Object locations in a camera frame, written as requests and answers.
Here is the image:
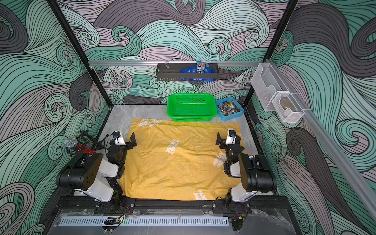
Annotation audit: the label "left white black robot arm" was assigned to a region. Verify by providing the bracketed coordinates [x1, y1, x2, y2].
[56, 130, 137, 207]

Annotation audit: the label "blue snack packet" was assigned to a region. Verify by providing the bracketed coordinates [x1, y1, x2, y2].
[179, 61, 216, 81]

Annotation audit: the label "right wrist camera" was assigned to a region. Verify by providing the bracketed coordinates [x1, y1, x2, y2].
[225, 129, 237, 145]

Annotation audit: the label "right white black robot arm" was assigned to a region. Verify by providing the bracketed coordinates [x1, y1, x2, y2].
[215, 129, 277, 206]

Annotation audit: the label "large clear wall bin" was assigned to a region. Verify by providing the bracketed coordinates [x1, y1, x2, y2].
[251, 63, 286, 111]

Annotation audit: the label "blue bin of small parts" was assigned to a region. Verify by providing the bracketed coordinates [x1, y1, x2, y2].
[215, 97, 244, 121]

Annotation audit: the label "back aluminium rail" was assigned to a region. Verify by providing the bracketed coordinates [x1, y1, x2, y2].
[89, 60, 261, 67]

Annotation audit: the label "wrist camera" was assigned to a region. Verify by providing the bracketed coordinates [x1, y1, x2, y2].
[110, 131, 125, 146]
[225, 129, 237, 145]

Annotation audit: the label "green plastic basket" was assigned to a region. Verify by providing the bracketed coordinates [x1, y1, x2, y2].
[167, 93, 217, 122]

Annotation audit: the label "black wall shelf tray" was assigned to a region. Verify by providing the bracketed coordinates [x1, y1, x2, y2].
[156, 63, 219, 82]

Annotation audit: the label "yellow printed pillowcase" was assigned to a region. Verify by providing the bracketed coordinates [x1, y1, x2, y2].
[120, 119, 240, 201]

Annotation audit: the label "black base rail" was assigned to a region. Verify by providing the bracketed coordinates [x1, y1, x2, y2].
[57, 196, 292, 214]

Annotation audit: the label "right aluminium rail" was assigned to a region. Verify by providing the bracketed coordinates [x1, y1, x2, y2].
[266, 59, 376, 219]

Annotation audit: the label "aluminium rail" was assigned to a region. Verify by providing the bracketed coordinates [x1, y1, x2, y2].
[89, 60, 261, 67]
[266, 59, 376, 219]

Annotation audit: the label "white slotted cable duct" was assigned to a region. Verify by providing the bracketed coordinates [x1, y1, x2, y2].
[57, 216, 229, 227]

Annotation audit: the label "small clear wall bin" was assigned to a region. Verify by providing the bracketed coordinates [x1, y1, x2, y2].
[272, 92, 305, 124]

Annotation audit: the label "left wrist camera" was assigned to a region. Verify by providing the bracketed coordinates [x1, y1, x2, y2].
[110, 131, 125, 146]

